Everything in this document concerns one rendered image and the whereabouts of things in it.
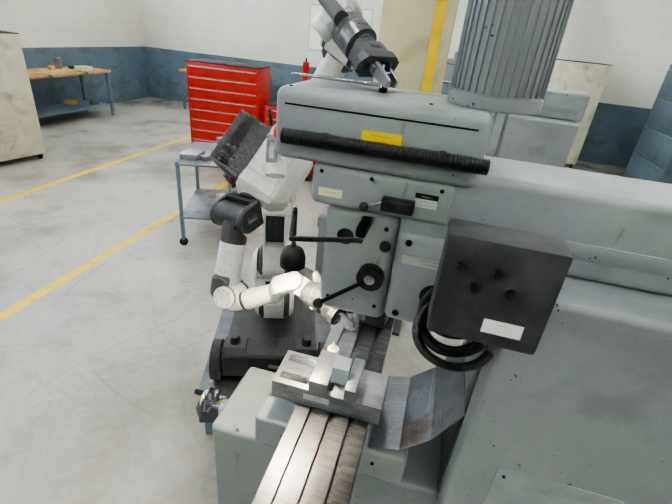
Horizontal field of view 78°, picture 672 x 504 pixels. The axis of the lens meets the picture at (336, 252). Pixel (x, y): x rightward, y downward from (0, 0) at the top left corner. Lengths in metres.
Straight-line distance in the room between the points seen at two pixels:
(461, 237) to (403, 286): 0.38
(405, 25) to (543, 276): 2.19
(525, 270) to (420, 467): 0.97
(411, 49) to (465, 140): 1.88
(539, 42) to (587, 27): 9.34
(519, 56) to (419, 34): 1.85
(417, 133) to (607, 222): 0.44
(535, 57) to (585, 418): 0.79
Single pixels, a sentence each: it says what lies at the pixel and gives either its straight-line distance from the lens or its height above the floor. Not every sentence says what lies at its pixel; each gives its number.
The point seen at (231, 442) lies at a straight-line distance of 1.65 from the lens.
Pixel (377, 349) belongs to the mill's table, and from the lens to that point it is 1.63.
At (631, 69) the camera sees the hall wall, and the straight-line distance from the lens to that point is 10.56.
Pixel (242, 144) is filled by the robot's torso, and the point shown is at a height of 1.63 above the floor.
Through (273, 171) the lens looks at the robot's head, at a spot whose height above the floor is 1.60.
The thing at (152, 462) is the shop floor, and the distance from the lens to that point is 2.54.
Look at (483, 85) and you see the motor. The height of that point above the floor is 1.94.
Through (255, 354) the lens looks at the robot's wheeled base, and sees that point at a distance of 2.12.
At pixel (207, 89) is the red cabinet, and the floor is 1.11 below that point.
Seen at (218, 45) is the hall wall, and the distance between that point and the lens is 11.52.
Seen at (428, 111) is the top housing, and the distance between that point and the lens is 0.92.
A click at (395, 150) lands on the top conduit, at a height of 1.80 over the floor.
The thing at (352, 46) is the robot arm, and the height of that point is 1.98.
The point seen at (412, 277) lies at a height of 1.48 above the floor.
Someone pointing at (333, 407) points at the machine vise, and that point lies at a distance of 1.38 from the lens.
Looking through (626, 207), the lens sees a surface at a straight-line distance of 1.04.
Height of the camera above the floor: 2.01
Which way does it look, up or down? 28 degrees down
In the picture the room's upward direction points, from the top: 6 degrees clockwise
